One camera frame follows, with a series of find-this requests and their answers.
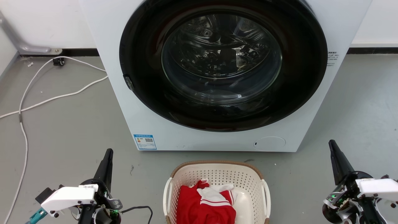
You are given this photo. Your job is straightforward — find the blue energy label sticker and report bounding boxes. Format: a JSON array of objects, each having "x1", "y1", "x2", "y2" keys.
[{"x1": 133, "y1": 134, "x2": 157, "y2": 151}]

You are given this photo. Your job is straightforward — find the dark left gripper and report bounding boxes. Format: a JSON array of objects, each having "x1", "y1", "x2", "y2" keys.
[{"x1": 75, "y1": 148, "x2": 123, "y2": 224}]

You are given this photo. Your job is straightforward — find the round white filter cover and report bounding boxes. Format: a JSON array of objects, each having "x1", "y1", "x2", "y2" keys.
[{"x1": 253, "y1": 136, "x2": 286, "y2": 152}]

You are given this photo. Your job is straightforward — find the red and white garment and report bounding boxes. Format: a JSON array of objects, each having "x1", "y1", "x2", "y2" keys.
[{"x1": 176, "y1": 180, "x2": 237, "y2": 224}]

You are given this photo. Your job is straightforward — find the black round washer door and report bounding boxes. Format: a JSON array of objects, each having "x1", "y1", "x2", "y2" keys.
[{"x1": 119, "y1": 0, "x2": 328, "y2": 132}]

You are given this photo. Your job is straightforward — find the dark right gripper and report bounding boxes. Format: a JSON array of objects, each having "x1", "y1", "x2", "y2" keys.
[{"x1": 322, "y1": 140, "x2": 378, "y2": 224}]

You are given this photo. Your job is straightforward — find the grey wall pipe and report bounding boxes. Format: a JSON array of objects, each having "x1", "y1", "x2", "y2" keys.
[{"x1": 0, "y1": 11, "x2": 62, "y2": 55}]

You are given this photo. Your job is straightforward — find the thin black left gripper cable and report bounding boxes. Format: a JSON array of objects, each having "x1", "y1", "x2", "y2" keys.
[{"x1": 120, "y1": 205, "x2": 154, "y2": 224}]

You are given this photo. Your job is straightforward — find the white front-load washing machine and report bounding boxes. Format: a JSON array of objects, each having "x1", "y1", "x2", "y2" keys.
[{"x1": 78, "y1": 0, "x2": 373, "y2": 152}]

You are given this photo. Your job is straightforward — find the white hose with grey coupling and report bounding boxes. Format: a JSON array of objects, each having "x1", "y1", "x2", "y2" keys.
[{"x1": 3, "y1": 58, "x2": 54, "y2": 224}]

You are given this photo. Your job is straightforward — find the white power cable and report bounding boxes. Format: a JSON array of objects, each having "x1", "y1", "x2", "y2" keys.
[{"x1": 0, "y1": 56, "x2": 109, "y2": 119}]

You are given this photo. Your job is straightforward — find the small black text label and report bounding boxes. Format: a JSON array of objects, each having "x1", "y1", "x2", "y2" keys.
[{"x1": 327, "y1": 52, "x2": 339, "y2": 67}]

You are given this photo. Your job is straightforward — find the cream perforated laundry basket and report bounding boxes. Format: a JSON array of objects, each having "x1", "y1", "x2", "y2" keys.
[{"x1": 163, "y1": 160, "x2": 271, "y2": 224}]

